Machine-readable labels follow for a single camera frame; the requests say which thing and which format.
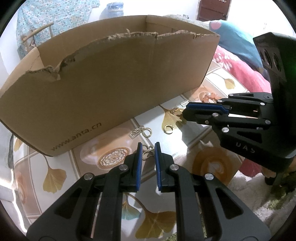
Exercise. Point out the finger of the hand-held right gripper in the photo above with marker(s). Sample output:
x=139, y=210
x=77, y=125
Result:
x=245, y=139
x=203, y=106

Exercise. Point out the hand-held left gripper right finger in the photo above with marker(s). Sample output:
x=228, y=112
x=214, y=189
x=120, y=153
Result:
x=157, y=166

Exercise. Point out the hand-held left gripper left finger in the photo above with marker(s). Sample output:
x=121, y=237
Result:
x=139, y=166

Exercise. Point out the brown cardboard box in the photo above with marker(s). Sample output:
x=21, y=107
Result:
x=104, y=88

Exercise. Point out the silver keyring charm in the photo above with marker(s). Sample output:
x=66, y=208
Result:
x=135, y=133

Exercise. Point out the gold hoop earring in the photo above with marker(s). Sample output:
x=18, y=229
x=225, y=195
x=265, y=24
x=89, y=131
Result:
x=165, y=129

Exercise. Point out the pink floral blanket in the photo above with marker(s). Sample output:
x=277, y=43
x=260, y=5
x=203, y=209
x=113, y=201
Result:
x=242, y=74

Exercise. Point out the teal pillow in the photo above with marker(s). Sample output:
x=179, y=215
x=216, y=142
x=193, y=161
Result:
x=235, y=39

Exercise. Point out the brown wooden door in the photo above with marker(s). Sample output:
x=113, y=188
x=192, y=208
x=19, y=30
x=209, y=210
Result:
x=212, y=11

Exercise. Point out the blue water bottle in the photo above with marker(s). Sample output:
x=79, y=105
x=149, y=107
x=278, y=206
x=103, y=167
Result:
x=114, y=9

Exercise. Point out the wooden chair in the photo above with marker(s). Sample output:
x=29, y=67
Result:
x=34, y=33

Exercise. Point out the teal floral cloth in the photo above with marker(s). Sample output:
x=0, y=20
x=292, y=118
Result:
x=57, y=14

